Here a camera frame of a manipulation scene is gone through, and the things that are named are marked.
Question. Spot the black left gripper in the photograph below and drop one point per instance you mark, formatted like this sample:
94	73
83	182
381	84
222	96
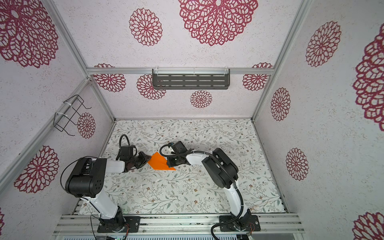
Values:
144	159

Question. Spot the aluminium front rail frame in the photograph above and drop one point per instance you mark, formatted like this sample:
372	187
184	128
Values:
179	224

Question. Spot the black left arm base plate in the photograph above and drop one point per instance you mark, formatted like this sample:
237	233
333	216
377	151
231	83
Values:
119	225

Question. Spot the orange square paper sheet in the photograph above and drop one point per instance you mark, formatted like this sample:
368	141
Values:
159	163

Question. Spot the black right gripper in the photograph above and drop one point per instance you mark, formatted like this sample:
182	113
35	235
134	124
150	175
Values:
170	162

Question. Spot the black wire wall basket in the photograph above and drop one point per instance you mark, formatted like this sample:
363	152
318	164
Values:
65	117

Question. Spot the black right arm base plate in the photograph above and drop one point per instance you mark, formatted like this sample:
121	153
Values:
245	224

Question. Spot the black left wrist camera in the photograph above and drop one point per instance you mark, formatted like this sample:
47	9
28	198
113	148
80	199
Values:
126	152

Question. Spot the grey slotted wall shelf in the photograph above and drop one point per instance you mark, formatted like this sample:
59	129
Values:
191	79

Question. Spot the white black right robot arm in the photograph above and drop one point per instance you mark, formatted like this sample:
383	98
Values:
223	172

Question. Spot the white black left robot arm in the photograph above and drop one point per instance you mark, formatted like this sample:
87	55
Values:
87	178

